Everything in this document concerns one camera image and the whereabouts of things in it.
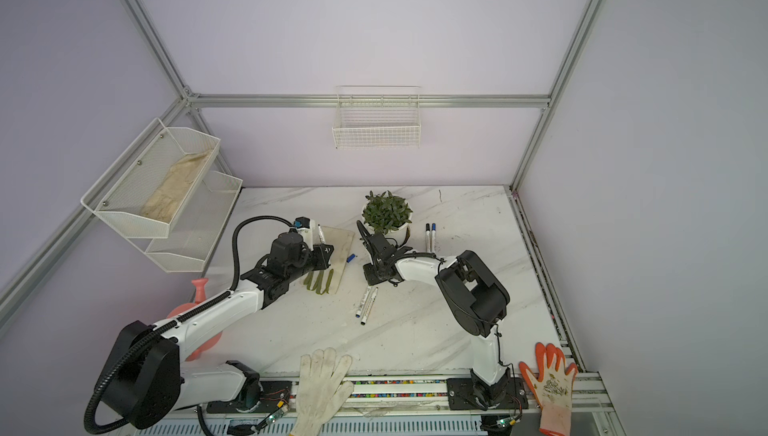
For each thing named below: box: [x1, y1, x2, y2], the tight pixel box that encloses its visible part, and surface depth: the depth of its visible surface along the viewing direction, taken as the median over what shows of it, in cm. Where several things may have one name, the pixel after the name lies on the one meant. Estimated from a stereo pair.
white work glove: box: [290, 347, 354, 436], surface depth 76 cm
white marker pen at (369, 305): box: [360, 286, 379, 326], surface depth 90 cm
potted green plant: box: [362, 190, 413, 248], surface depth 92 cm
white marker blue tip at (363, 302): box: [355, 286, 371, 318], surface depth 90 cm
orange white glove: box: [519, 342, 578, 436], surface depth 75 cm
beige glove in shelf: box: [141, 150, 211, 223], surface depth 81 cm
